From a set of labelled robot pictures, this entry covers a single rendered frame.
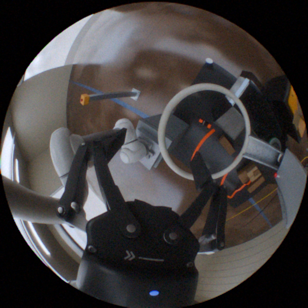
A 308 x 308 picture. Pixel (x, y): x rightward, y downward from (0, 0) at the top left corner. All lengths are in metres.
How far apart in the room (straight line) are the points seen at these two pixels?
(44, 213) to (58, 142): 0.31
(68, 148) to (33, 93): 5.89
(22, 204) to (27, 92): 6.15
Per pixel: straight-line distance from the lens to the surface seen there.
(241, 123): 0.93
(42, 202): 0.20
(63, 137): 0.46
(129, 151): 0.85
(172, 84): 1.78
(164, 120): 0.42
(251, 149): 0.67
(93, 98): 1.49
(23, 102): 6.37
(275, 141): 1.02
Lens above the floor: 1.65
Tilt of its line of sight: 49 degrees down
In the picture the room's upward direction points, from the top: 132 degrees counter-clockwise
